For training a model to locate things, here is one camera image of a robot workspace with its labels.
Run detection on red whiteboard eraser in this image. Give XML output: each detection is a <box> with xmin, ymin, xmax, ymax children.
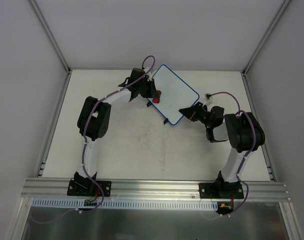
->
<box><xmin>152</xmin><ymin>90</ymin><xmax>162</xmax><ymax>104</ymax></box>

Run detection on blue framed whiteboard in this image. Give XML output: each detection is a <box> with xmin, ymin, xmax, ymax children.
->
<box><xmin>148</xmin><ymin>64</ymin><xmax>200</xmax><ymax>126</ymax></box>

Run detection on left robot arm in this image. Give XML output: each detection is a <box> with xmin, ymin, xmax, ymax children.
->
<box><xmin>73</xmin><ymin>67</ymin><xmax>160</xmax><ymax>195</ymax></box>

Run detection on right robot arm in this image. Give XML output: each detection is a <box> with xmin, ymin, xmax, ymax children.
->
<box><xmin>179</xmin><ymin>102</ymin><xmax>265</xmax><ymax>198</ymax></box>

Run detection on whiteboard metal stand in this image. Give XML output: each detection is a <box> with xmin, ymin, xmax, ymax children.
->
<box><xmin>146</xmin><ymin>101</ymin><xmax>169</xmax><ymax>125</ymax></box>

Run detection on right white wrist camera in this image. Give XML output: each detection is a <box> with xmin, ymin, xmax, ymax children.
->
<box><xmin>204</xmin><ymin>93</ymin><xmax>213</xmax><ymax>106</ymax></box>

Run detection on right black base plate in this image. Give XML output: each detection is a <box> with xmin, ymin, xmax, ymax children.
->
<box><xmin>198</xmin><ymin>181</ymin><xmax>244</xmax><ymax>200</ymax></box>

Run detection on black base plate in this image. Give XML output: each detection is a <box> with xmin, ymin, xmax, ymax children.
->
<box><xmin>198</xmin><ymin>181</ymin><xmax>244</xmax><ymax>200</ymax></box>
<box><xmin>67</xmin><ymin>180</ymin><xmax>112</xmax><ymax>197</ymax></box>

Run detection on left aluminium frame post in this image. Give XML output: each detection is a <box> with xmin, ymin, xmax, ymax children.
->
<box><xmin>27</xmin><ymin>0</ymin><xmax>70</xmax><ymax>74</ymax></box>

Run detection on aluminium frame post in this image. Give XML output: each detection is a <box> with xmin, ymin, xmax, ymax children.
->
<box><xmin>27</xmin><ymin>0</ymin><xmax>70</xmax><ymax>74</ymax></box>
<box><xmin>242</xmin><ymin>0</ymin><xmax>292</xmax><ymax>76</ymax></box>

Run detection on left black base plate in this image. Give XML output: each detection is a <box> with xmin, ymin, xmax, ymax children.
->
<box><xmin>67</xmin><ymin>180</ymin><xmax>112</xmax><ymax>197</ymax></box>

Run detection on right aluminium frame post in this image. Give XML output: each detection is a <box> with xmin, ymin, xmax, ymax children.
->
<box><xmin>242</xmin><ymin>0</ymin><xmax>292</xmax><ymax>76</ymax></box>

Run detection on aluminium mounting rail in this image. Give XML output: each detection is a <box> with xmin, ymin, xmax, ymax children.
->
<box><xmin>20</xmin><ymin>177</ymin><xmax>292</xmax><ymax>202</ymax></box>

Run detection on white slotted cable duct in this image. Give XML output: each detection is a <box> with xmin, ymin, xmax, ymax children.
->
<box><xmin>31</xmin><ymin>198</ymin><xmax>218</xmax><ymax>211</ymax></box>

